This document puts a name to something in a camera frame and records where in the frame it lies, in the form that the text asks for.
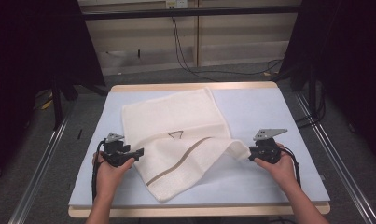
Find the small black floor object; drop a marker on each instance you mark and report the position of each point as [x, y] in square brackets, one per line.
[79, 134]

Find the person's right hand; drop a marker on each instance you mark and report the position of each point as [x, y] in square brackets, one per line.
[280, 171]

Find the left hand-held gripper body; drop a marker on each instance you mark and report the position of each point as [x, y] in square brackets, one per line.
[114, 152]

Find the black curtain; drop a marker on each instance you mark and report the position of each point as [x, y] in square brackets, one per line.
[27, 62]
[347, 62]

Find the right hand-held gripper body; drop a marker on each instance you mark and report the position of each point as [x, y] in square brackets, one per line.
[266, 149]

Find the person's left hand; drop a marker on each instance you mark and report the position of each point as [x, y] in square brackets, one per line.
[112, 179]

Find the aluminium floor rail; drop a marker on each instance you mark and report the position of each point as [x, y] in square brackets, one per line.
[341, 168]
[36, 177]

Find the black metal stand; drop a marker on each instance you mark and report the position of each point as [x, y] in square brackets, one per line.
[56, 105]

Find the yellow tape strip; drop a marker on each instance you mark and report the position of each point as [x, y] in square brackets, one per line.
[46, 104]

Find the black horizontal bar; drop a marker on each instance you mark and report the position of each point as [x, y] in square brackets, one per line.
[192, 12]

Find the light blue mat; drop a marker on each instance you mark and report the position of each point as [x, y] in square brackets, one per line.
[263, 105]

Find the wooden table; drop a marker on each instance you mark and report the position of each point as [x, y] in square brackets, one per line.
[195, 212]

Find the white towel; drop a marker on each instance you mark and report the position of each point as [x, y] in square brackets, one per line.
[182, 146]

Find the white wall outlet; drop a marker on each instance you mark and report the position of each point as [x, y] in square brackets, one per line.
[177, 3]

